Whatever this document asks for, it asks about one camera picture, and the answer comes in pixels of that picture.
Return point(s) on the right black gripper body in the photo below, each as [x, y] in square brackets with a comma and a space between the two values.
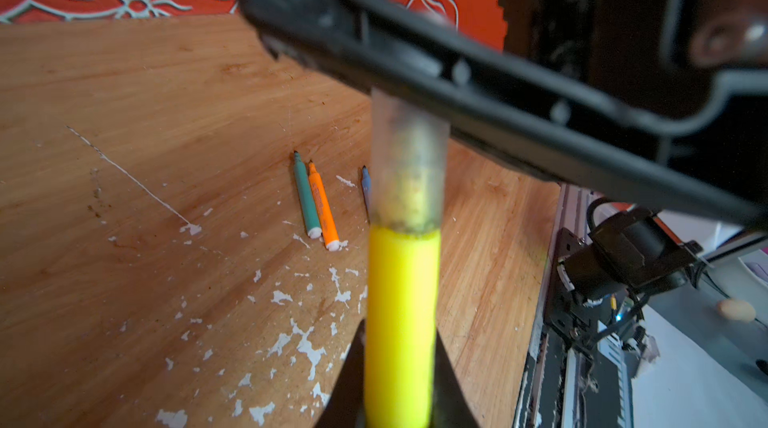
[601, 99]

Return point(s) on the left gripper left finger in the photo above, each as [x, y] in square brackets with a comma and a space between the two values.
[345, 407]

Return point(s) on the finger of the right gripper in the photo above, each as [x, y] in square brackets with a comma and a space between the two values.
[717, 35]

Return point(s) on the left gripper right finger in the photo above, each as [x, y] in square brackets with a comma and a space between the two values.
[450, 408]

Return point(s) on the yellow marker pen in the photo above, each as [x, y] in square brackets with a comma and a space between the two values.
[400, 328]

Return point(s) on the clear pen cap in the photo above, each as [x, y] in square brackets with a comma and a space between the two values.
[408, 160]

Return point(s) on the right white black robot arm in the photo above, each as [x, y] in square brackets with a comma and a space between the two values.
[628, 249]

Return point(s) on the orange marker pen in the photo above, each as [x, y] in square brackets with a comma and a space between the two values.
[328, 226]

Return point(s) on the green marker pen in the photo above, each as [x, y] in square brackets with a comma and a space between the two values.
[308, 208]

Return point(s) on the blue marker pen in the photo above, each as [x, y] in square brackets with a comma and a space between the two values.
[366, 189]

